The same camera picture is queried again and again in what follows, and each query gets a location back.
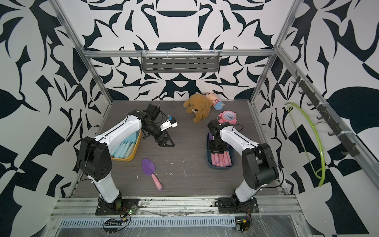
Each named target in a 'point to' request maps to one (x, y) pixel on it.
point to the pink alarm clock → (227, 116)
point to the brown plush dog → (200, 105)
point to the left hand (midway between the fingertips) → (170, 139)
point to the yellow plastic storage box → (131, 158)
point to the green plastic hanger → (317, 172)
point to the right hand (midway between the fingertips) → (214, 149)
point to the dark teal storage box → (231, 151)
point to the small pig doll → (216, 102)
